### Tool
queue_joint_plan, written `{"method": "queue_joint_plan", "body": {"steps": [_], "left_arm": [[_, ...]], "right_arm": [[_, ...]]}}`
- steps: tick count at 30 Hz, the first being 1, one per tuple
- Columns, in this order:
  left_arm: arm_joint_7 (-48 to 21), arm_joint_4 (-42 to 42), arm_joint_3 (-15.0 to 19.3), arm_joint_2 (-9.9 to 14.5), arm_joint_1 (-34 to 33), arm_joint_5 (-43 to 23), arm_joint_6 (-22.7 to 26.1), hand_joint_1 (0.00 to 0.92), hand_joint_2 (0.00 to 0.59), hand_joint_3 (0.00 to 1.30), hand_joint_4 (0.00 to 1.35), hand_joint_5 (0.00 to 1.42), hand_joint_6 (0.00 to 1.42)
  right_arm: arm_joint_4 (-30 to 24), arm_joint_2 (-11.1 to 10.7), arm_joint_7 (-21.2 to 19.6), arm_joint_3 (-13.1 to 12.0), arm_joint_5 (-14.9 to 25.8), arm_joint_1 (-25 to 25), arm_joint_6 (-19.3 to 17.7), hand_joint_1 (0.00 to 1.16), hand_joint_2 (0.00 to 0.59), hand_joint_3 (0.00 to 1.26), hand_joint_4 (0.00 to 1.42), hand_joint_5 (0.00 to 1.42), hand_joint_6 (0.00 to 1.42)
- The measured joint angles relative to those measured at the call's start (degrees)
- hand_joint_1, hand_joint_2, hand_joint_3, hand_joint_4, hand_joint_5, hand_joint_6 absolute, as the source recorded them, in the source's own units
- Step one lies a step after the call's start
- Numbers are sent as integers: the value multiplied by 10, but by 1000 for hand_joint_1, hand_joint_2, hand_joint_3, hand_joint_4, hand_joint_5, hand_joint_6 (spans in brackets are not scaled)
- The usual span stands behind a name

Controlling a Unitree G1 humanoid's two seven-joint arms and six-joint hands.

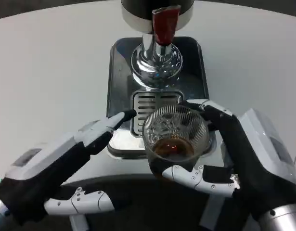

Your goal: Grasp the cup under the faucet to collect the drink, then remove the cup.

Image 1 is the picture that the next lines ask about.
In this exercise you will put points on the black steel drink dispenser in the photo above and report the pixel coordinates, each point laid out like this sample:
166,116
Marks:
140,14

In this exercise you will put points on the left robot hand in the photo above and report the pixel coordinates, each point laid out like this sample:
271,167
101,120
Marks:
49,168

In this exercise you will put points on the black robot torso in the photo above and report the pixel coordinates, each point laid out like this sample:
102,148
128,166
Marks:
150,204

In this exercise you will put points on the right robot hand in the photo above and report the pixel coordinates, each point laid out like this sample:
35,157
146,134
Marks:
253,163

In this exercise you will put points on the slotted steel drain grid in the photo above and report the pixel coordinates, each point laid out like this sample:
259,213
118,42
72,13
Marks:
143,106

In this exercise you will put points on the clear ribbed glass cup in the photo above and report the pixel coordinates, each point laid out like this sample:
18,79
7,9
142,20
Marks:
176,149

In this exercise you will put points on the steel drip tray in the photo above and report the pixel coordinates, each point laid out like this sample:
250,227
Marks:
121,77

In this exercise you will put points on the silver right robot forearm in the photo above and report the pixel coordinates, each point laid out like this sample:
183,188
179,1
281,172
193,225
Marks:
285,219

